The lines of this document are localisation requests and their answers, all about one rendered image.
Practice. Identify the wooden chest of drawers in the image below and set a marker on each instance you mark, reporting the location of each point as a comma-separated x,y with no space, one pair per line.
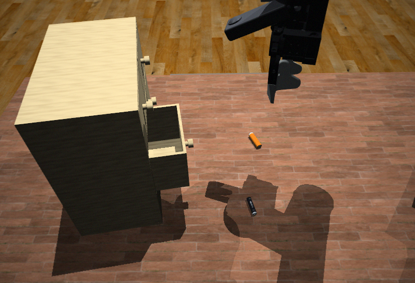
80,120

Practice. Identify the orange aa battery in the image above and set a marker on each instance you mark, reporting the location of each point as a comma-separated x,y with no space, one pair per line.
255,140

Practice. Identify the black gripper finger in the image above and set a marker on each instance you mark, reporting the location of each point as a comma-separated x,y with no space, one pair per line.
283,81
295,68

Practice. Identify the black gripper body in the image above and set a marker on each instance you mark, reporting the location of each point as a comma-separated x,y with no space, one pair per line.
299,36

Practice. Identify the black battery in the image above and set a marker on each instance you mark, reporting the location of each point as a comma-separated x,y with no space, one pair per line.
251,205

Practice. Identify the beige wooden drawer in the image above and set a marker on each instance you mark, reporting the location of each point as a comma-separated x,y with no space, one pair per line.
142,107
141,61
147,92

